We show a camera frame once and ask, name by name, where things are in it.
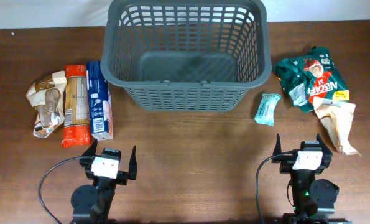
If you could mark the blue tissue box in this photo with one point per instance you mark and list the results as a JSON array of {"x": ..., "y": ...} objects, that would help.
[{"x": 99, "y": 100}]

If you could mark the brown and cream snack bag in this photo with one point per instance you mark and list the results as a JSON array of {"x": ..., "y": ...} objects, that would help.
[{"x": 46, "y": 96}]

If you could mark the orange spaghetti pack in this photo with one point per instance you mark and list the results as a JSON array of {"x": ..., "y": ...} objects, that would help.
[{"x": 76, "y": 130}]

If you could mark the light teal tissue pack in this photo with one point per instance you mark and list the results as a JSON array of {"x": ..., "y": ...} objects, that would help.
[{"x": 265, "y": 112}]

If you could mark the grey plastic basket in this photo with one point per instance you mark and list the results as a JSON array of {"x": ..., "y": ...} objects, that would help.
[{"x": 202, "y": 55}]

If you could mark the beige paper bag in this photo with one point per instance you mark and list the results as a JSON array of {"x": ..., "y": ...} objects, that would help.
[{"x": 337, "y": 118}]

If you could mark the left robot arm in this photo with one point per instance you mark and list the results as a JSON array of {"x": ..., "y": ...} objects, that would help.
[{"x": 92, "y": 203}]

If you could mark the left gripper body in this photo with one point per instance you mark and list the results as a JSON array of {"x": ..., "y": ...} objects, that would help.
[{"x": 122, "y": 177}]

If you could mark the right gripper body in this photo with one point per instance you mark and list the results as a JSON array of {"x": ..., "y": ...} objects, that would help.
[{"x": 287, "y": 163}]

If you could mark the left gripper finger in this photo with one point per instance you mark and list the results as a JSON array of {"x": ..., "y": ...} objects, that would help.
[
  {"x": 91, "y": 151},
  {"x": 132, "y": 172}
]

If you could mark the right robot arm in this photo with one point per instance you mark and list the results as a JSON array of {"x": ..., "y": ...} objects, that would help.
[{"x": 313, "y": 199}]

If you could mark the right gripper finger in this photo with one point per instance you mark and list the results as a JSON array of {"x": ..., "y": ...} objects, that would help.
[
  {"x": 322, "y": 145},
  {"x": 277, "y": 149}
]

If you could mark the green Nescafe bag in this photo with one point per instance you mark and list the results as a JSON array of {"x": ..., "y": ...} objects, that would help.
[{"x": 312, "y": 75}]

